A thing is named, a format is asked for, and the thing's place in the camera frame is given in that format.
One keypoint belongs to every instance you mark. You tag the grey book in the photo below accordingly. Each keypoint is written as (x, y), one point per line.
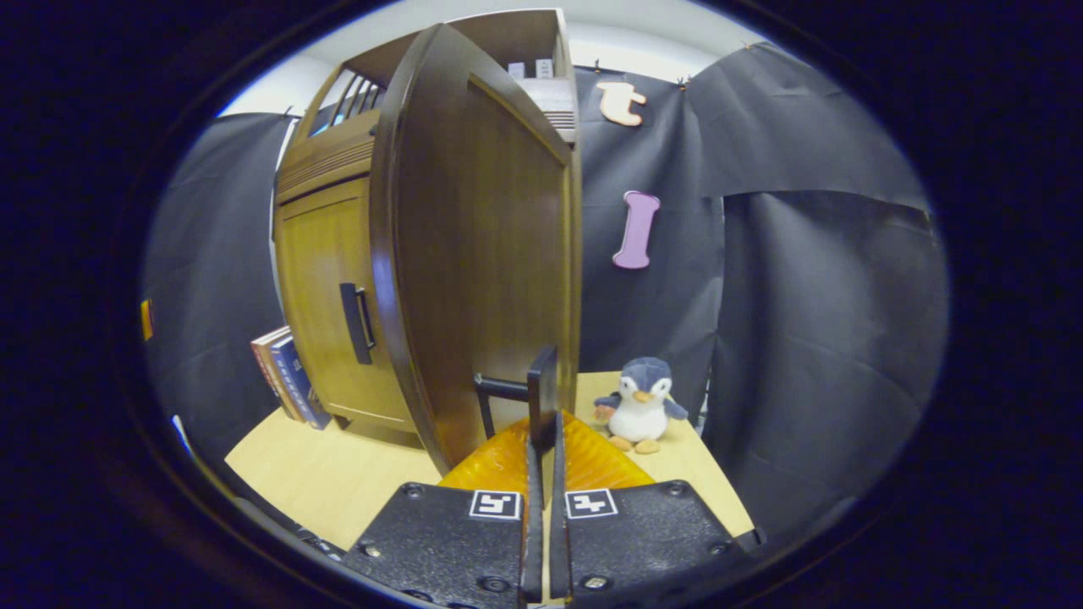
(516, 69)

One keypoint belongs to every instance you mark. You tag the penguin plush toy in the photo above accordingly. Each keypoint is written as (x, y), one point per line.
(641, 410)

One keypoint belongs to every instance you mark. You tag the brown book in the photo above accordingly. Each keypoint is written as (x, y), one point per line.
(275, 376)

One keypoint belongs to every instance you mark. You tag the black backdrop cloth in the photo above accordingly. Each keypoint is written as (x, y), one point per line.
(804, 296)

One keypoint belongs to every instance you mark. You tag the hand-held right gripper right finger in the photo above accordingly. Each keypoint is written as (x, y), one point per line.
(558, 550)

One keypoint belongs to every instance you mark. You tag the wooden shoe cabinet door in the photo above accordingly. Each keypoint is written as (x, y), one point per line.
(482, 254)
(326, 254)

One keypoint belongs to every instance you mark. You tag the blue book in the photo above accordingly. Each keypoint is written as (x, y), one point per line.
(300, 385)

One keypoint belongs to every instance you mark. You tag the wooden double-door shoe cabinet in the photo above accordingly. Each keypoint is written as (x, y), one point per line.
(508, 34)

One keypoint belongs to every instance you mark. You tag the red-brown book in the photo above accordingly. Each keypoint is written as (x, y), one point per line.
(261, 355)

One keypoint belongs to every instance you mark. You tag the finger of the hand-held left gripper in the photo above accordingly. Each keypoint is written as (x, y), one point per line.
(147, 320)

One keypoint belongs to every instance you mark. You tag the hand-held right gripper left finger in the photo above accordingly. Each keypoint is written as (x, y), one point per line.
(533, 550)

